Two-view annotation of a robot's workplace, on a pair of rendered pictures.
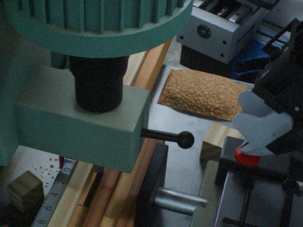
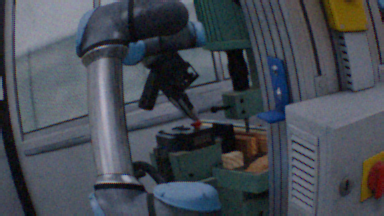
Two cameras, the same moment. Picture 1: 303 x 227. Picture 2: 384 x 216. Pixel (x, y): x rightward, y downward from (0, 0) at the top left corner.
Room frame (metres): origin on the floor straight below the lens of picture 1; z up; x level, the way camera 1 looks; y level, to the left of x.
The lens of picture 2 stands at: (1.96, -1.43, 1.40)
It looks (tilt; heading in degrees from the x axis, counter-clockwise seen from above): 10 degrees down; 139
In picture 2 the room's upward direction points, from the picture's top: 9 degrees counter-clockwise
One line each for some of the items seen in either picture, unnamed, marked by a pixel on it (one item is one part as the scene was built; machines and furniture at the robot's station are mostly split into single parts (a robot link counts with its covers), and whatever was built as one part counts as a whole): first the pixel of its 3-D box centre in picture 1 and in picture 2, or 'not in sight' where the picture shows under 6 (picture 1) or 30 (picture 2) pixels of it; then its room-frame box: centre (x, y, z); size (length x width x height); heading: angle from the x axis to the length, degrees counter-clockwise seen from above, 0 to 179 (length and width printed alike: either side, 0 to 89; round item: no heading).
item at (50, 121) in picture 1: (83, 121); (250, 104); (0.47, 0.08, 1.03); 0.14 x 0.07 x 0.09; 78
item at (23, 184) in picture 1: (25, 191); not in sight; (0.52, 0.18, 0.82); 0.04 x 0.03 x 0.04; 144
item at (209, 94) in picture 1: (204, 88); (268, 159); (0.67, -0.07, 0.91); 0.12 x 0.09 x 0.03; 78
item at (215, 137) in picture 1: (221, 145); (232, 160); (0.55, -0.09, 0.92); 0.04 x 0.04 x 0.04; 69
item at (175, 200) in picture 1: (175, 201); (215, 141); (0.43, -0.03, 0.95); 0.09 x 0.07 x 0.09; 168
